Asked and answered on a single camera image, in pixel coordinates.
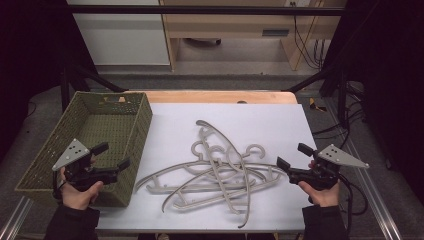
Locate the person's right hand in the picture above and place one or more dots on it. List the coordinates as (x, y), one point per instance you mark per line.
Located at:
(325, 198)

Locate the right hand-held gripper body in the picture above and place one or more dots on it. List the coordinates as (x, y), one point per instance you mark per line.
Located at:
(336, 157)

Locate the person's left hand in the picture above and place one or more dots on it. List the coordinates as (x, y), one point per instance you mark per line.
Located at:
(78, 200)

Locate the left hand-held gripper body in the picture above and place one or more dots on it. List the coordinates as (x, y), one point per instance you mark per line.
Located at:
(71, 155)

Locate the black horizontal frame bar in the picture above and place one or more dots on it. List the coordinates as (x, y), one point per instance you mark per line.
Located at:
(200, 10)

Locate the aluminium rail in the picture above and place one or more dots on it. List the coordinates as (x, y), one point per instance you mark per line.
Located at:
(373, 186)
(15, 218)

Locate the wooden table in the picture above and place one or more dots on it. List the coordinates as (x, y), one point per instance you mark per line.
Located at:
(200, 96)

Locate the black metal stand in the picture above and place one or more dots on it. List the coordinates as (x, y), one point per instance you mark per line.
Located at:
(65, 90)
(341, 96)

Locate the green woven plastic basket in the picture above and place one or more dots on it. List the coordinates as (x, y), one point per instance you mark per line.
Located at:
(100, 130)

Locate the light wooden desk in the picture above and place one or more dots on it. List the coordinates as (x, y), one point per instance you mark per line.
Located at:
(216, 26)

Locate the yellow and black floor object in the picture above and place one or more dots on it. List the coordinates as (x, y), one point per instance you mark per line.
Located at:
(315, 106)

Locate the white cabinet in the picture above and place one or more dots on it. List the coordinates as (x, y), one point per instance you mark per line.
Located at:
(123, 40)

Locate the white table cover board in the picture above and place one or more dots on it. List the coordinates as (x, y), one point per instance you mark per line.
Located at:
(266, 133)

